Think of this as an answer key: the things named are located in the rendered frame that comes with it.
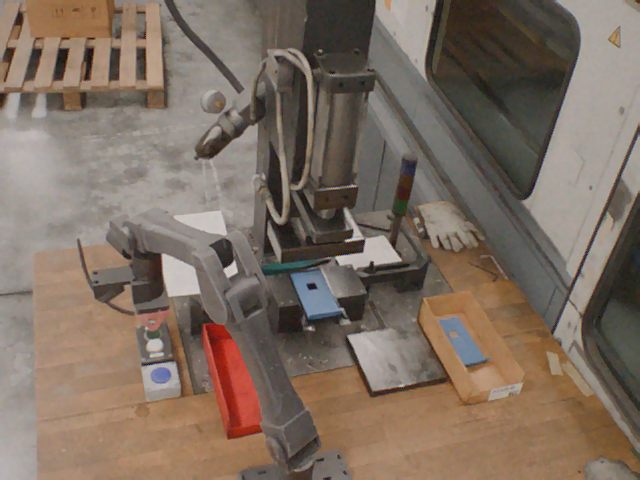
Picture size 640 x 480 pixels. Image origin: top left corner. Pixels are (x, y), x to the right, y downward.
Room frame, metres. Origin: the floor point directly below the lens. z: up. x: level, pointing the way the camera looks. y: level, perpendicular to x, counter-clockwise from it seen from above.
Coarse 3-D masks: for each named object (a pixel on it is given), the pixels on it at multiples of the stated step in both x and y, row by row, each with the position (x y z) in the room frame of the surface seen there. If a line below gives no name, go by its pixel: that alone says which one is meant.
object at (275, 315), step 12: (312, 288) 1.16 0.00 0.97; (348, 300) 1.14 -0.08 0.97; (360, 300) 1.15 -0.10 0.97; (276, 312) 1.09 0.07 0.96; (288, 312) 1.08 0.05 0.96; (348, 312) 1.14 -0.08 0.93; (360, 312) 1.15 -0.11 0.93; (276, 324) 1.08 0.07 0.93; (288, 324) 1.09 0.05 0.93; (300, 324) 1.10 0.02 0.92; (336, 324) 1.13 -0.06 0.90
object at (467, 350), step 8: (440, 320) 1.17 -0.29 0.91; (448, 320) 1.18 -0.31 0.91; (456, 320) 1.18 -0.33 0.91; (448, 328) 1.15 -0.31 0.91; (456, 328) 1.15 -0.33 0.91; (464, 328) 1.16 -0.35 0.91; (448, 336) 1.12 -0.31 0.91; (464, 336) 1.13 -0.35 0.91; (456, 344) 1.10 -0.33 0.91; (464, 344) 1.11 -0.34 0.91; (472, 344) 1.11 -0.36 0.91; (464, 352) 1.08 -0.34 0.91; (472, 352) 1.09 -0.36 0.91; (480, 352) 1.09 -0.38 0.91; (464, 360) 1.06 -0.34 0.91; (472, 360) 1.06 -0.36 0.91; (480, 360) 1.04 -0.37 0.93; (488, 360) 1.05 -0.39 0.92
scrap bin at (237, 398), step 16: (208, 336) 0.99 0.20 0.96; (224, 336) 1.04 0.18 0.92; (208, 352) 0.96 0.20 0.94; (224, 352) 1.00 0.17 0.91; (224, 368) 0.96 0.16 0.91; (240, 368) 0.96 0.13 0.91; (224, 384) 0.92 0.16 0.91; (240, 384) 0.92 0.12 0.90; (224, 400) 0.84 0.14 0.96; (240, 400) 0.88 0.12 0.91; (256, 400) 0.89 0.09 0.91; (224, 416) 0.82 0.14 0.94; (240, 416) 0.85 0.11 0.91; (256, 416) 0.85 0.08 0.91; (240, 432) 0.80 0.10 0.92; (256, 432) 0.81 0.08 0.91
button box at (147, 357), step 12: (84, 264) 1.21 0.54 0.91; (132, 312) 1.08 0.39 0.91; (144, 324) 1.03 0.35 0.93; (144, 336) 0.99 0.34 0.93; (168, 336) 1.00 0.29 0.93; (144, 348) 0.96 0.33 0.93; (168, 348) 0.97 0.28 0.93; (144, 360) 0.93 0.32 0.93; (156, 360) 0.94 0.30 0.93; (168, 360) 0.95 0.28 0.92
